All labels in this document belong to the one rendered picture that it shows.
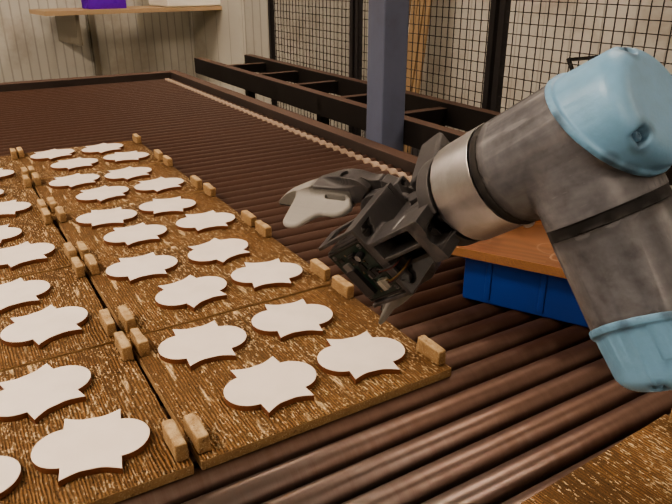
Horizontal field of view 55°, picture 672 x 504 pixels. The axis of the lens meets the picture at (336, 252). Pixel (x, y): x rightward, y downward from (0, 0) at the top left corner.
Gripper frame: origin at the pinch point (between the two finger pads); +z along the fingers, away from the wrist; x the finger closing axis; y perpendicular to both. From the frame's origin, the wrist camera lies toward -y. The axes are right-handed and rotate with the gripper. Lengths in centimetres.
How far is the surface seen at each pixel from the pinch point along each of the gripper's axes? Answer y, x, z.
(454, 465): -0.7, 33.6, 14.7
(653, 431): -19, 50, 2
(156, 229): -31, -15, 92
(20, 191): -32, -49, 137
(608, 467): -9.1, 45.1, 2.3
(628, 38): -370, 95, 139
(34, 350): 13, -14, 63
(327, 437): 3.1, 22.4, 28.0
